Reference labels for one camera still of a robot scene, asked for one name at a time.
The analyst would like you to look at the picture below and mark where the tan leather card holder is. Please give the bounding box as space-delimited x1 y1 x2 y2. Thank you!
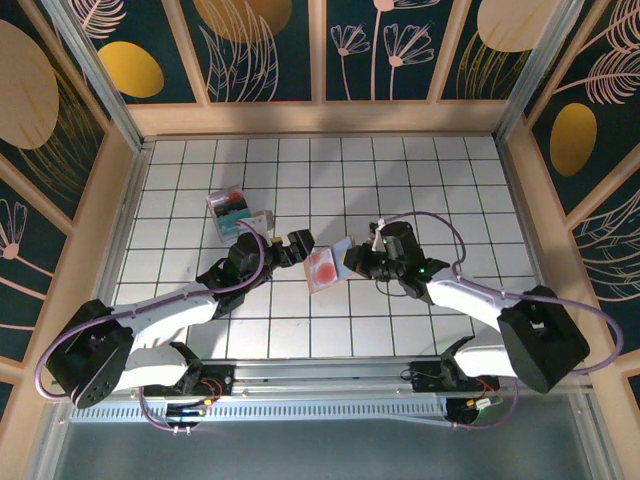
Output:
302 234 355 297

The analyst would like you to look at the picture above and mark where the card with red circles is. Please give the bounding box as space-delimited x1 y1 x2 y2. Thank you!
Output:
306 248 342 292

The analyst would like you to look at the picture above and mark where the clear acrylic card box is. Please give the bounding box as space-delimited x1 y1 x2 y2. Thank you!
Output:
206 183 260 245

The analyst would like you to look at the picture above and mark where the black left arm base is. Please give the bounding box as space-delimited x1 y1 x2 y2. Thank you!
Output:
143 363 236 399

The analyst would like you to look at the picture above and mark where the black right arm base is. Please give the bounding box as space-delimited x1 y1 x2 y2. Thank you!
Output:
409 360 501 396

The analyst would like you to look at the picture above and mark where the teal card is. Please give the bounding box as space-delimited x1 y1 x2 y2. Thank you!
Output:
218 207 254 236

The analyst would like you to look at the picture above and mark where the black card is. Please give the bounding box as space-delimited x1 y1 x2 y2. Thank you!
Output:
212 195 247 214

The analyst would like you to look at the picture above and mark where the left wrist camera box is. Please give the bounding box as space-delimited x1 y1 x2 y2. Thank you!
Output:
248 209 276 240

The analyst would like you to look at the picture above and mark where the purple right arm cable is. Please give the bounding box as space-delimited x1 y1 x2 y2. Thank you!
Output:
372 212 625 431

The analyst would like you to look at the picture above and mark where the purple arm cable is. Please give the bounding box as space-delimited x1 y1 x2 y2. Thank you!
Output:
37 219 266 436
372 212 625 431

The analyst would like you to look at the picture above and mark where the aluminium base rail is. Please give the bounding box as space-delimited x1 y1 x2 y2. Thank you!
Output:
47 357 596 401

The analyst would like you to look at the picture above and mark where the aluminium side rail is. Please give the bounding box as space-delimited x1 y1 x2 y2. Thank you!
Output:
82 142 154 361
498 142 576 354

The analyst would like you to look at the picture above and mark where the grey slotted cable duct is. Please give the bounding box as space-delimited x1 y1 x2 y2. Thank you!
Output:
69 399 451 425

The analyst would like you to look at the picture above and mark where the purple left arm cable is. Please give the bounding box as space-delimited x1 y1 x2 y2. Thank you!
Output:
37 219 266 436

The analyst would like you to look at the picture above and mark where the aluminium corner post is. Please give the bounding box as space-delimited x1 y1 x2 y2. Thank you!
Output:
494 0 591 144
42 0 146 154

